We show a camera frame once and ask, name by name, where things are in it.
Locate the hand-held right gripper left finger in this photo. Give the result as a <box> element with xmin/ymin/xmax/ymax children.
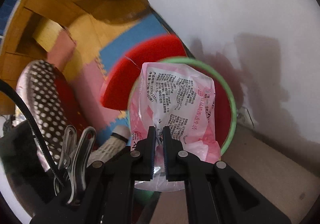
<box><xmin>29</xmin><ymin>126</ymin><xmax>157</xmax><ymax>224</ymax></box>

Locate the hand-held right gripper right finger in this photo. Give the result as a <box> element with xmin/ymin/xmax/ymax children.
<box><xmin>162</xmin><ymin>126</ymin><xmax>292</xmax><ymax>224</ymax></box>

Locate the pink printed plastic wrapper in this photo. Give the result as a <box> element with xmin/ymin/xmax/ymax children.
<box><xmin>128</xmin><ymin>62</ymin><xmax>222</xmax><ymax>192</ymax></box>

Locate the red trash bin green rim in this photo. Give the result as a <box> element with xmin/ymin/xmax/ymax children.
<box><xmin>99</xmin><ymin>35</ymin><xmax>237</xmax><ymax>198</ymax></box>

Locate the white sock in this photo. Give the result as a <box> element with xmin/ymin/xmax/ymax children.
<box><xmin>87</xmin><ymin>125</ymin><xmax>131</xmax><ymax>163</ymax></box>

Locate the metal spring clip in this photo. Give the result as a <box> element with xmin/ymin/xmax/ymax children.
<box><xmin>54</xmin><ymin>125</ymin><xmax>97</xmax><ymax>206</ymax></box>

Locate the pink foam floor mat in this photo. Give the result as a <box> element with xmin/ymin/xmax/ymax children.
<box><xmin>46</xmin><ymin>30</ymin><xmax>130</xmax><ymax>129</ymax></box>

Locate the blue foam floor mat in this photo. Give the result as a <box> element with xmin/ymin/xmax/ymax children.
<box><xmin>92</xmin><ymin>10</ymin><xmax>182</xmax><ymax>154</ymax></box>

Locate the polka dot cloth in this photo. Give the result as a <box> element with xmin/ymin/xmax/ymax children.
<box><xmin>16</xmin><ymin>60</ymin><xmax>70</xmax><ymax>172</ymax></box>

